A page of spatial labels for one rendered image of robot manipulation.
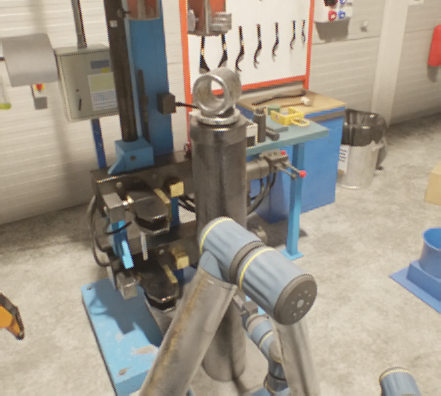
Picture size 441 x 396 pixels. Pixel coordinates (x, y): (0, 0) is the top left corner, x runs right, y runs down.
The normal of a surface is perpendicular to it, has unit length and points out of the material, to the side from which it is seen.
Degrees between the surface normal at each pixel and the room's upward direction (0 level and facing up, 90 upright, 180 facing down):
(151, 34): 90
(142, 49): 90
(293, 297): 84
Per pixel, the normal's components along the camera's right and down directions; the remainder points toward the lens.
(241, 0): 0.48, 0.38
